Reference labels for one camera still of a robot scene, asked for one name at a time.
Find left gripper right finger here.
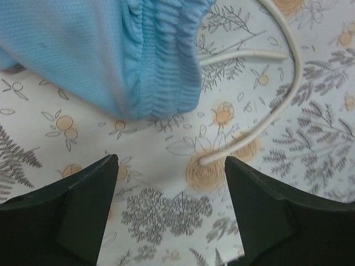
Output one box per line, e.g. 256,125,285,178
225,156,354,265

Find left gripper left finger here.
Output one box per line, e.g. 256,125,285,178
1,155,119,265

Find light blue shorts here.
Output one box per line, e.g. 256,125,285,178
0,0,303,167

